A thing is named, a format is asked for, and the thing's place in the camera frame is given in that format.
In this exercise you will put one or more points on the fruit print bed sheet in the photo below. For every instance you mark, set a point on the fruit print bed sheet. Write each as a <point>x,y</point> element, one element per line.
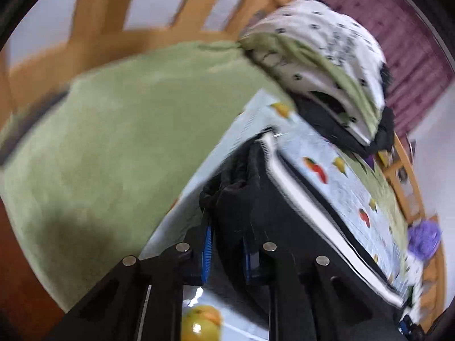
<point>341,188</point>

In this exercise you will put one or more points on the white dotted folded quilt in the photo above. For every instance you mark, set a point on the white dotted folded quilt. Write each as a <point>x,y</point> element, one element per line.
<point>320,35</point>

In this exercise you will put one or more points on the maroon curtain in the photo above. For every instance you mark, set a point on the maroon curtain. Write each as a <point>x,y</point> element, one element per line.
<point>408,42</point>

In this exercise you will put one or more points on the black clothing pile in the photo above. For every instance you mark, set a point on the black clothing pile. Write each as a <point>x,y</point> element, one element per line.
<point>320,120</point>

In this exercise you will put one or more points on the purple plush toy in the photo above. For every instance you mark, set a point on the purple plush toy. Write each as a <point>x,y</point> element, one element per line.
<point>424,236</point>

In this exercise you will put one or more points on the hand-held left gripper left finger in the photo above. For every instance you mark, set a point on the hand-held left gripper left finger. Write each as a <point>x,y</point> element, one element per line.
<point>206,252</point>

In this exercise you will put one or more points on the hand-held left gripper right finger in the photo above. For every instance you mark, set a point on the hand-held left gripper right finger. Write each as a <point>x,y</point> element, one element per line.
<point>248,259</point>

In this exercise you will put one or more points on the wooden bed frame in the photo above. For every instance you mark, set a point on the wooden bed frame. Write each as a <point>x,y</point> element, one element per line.
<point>99,25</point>

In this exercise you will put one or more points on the black pants with white waistband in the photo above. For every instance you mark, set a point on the black pants with white waistband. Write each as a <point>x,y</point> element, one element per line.
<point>284,220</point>

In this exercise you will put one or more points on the green blanket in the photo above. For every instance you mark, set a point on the green blanket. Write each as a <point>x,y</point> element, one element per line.
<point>124,131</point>

